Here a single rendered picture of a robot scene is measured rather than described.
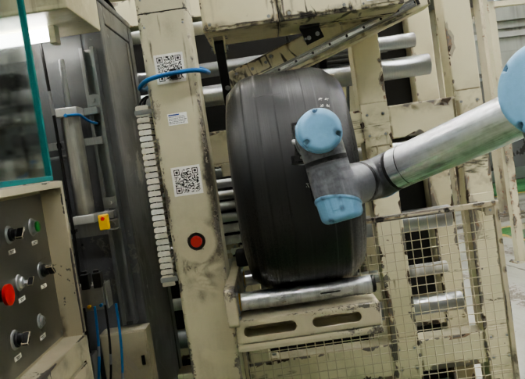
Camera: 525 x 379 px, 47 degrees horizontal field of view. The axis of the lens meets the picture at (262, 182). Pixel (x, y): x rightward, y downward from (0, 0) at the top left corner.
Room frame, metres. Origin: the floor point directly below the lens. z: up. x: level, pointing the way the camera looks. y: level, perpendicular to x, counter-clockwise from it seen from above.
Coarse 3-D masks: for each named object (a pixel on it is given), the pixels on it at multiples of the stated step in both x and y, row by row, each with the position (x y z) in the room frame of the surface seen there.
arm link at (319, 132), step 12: (300, 120) 1.00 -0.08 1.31; (312, 120) 0.99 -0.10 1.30; (324, 120) 0.99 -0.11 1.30; (336, 120) 0.99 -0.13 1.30; (300, 132) 0.99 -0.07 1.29; (312, 132) 0.99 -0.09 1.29; (324, 132) 0.99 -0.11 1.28; (336, 132) 0.99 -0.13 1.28; (300, 144) 1.01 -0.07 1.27; (312, 144) 0.98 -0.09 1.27; (324, 144) 0.98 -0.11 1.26; (336, 144) 0.99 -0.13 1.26; (312, 156) 1.01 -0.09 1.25; (324, 156) 1.00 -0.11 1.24
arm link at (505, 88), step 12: (516, 60) 0.74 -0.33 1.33; (504, 72) 0.76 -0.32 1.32; (516, 72) 0.74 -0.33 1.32; (504, 84) 0.75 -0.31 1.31; (516, 84) 0.74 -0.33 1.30; (504, 96) 0.75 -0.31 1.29; (516, 96) 0.74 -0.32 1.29; (504, 108) 0.75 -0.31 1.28; (516, 108) 0.74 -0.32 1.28; (516, 120) 0.74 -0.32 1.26
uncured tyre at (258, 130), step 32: (288, 96) 1.43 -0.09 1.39; (256, 128) 1.39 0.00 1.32; (288, 128) 1.38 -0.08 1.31; (352, 128) 1.41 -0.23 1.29; (256, 160) 1.36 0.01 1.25; (288, 160) 1.35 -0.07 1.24; (352, 160) 1.37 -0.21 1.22; (256, 192) 1.35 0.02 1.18; (288, 192) 1.35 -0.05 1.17; (256, 224) 1.37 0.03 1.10; (288, 224) 1.36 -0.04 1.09; (320, 224) 1.36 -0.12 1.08; (352, 224) 1.38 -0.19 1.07; (256, 256) 1.42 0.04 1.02; (288, 256) 1.40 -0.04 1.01; (320, 256) 1.41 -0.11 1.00; (352, 256) 1.43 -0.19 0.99
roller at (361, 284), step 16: (272, 288) 1.50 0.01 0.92; (288, 288) 1.49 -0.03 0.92; (304, 288) 1.48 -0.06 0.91; (320, 288) 1.48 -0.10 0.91; (336, 288) 1.47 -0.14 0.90; (352, 288) 1.47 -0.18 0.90; (368, 288) 1.47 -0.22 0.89; (240, 304) 1.48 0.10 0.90; (256, 304) 1.48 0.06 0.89; (272, 304) 1.48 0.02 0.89; (288, 304) 1.49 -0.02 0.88
